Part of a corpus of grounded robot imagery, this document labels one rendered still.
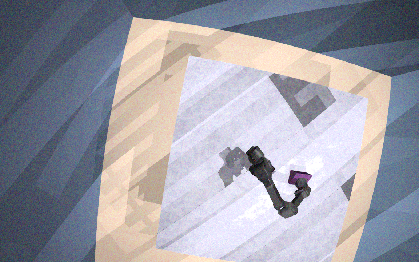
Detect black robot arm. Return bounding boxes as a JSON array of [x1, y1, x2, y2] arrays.
[[249, 146, 311, 219]]

